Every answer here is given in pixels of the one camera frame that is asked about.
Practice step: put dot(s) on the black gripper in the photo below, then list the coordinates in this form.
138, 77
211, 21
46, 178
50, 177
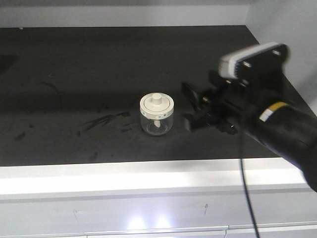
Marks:
229, 105

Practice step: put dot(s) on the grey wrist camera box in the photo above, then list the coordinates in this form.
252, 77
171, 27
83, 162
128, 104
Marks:
260, 61

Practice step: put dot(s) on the glass jar with white lid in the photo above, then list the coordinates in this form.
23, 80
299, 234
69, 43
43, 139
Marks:
156, 113

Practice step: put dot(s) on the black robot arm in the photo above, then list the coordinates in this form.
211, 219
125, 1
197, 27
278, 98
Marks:
287, 131

